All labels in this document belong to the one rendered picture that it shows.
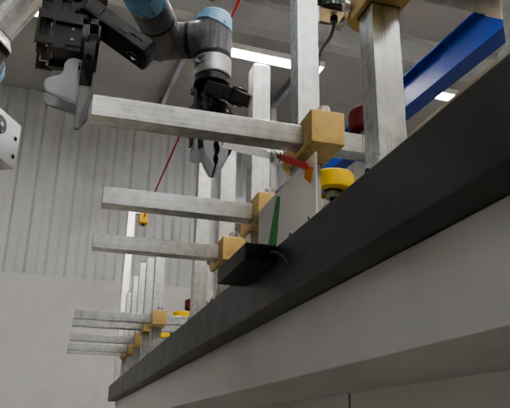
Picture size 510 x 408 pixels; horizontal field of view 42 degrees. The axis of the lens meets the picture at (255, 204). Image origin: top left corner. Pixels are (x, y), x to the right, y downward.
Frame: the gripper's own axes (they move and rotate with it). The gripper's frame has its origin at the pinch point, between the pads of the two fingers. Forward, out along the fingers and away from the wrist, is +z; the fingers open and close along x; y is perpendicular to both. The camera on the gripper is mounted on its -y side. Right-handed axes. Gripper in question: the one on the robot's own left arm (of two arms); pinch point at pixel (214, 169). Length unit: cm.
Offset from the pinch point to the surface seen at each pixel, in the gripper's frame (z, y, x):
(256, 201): 8.9, -10.7, -2.0
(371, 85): 9, -51, 13
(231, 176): -8.3, 17.0, -16.1
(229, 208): 9.9, -7.2, 1.2
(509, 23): 17, -73, 21
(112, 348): 10, 180, -69
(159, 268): -11, 111, -51
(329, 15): -18.7, -29.4, -2.0
